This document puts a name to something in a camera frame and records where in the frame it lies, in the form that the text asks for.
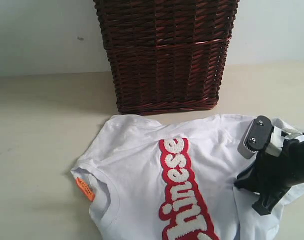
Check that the dark brown wicker basket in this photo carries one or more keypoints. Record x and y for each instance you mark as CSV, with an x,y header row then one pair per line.
x,y
166,55

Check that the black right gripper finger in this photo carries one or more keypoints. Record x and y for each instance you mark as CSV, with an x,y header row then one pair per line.
x,y
263,208

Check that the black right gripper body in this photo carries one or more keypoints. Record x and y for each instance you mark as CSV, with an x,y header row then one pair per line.
x,y
273,176

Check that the white t-shirt with red lettering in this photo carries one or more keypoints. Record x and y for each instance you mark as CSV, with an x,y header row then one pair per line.
x,y
173,182

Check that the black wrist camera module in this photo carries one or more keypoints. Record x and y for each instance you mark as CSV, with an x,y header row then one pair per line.
x,y
256,137

